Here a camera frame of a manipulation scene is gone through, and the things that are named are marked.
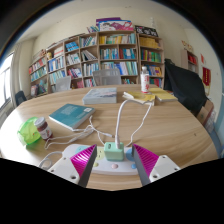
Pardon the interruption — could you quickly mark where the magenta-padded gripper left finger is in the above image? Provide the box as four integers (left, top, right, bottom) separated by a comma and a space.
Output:
47, 143, 98, 189

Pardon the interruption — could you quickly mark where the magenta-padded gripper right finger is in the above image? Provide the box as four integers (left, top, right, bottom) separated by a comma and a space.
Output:
131, 143, 182, 187

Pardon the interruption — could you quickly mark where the green charger block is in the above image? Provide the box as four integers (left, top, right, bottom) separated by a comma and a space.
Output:
103, 141, 125, 162

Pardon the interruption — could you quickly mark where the small jar red label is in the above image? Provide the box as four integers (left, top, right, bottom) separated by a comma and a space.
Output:
33, 116, 54, 140

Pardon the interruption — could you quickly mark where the green plastic bag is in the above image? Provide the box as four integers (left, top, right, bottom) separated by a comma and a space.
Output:
17, 116, 42, 147

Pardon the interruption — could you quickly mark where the teal book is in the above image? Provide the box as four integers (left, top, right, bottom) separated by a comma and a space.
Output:
48, 103, 96, 132

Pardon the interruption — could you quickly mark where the white power strip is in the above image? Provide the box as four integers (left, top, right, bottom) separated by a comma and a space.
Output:
61, 143, 139, 177

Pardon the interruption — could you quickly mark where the cardboard box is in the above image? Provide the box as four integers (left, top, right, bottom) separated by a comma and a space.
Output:
196, 99, 216, 127

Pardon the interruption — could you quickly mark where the yellow flat book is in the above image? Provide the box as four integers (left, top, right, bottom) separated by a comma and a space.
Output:
148, 87, 179, 103

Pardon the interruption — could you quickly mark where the yellow open book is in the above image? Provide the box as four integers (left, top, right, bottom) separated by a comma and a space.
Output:
122, 90, 157, 106

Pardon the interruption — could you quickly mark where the dark office chair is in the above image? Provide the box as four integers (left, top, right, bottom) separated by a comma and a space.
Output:
14, 90, 28, 107

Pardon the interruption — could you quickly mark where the grey book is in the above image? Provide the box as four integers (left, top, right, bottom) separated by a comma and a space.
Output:
81, 87, 118, 106

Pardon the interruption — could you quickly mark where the black cloth cover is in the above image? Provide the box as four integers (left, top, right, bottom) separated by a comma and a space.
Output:
163, 58, 208, 113

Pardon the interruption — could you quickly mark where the narrow grey mesh chair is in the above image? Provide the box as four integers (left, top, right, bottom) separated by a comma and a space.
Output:
54, 75, 73, 93

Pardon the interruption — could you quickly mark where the white bottle red label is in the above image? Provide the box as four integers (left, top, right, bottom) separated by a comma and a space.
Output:
140, 65, 151, 94

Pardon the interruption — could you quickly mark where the wide grey mesh chair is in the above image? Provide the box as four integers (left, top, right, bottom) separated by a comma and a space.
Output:
92, 68, 123, 87

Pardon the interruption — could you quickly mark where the window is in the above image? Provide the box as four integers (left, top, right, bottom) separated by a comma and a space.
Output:
0, 54, 14, 111

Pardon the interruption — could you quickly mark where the wooden bookshelf unit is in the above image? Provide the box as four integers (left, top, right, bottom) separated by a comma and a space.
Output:
28, 17, 166, 98

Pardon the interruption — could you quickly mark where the white power strip cable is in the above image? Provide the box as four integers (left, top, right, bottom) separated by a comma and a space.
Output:
37, 150, 64, 169

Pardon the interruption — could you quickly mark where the white charger cable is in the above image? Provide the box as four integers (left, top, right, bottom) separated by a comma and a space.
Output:
43, 98, 155, 150

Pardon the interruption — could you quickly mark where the red wall hanging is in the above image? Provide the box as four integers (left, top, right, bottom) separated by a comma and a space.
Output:
201, 66, 212, 88

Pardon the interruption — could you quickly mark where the small wooden wall shelf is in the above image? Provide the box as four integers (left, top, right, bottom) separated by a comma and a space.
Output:
181, 49, 199, 75

